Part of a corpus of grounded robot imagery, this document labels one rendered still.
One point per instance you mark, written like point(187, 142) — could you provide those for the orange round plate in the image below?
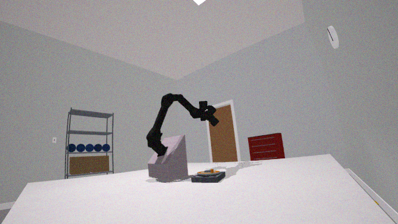
point(208, 173)

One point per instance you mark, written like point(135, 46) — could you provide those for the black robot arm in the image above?
point(154, 136)

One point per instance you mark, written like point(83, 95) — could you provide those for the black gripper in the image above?
point(212, 120)

